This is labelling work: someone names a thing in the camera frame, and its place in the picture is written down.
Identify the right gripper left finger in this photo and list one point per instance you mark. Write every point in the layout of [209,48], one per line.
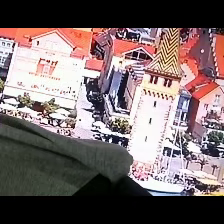
[98,187]

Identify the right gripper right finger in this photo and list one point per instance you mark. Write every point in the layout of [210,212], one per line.
[130,189]

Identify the grey-green garment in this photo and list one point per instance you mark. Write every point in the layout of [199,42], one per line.
[50,156]

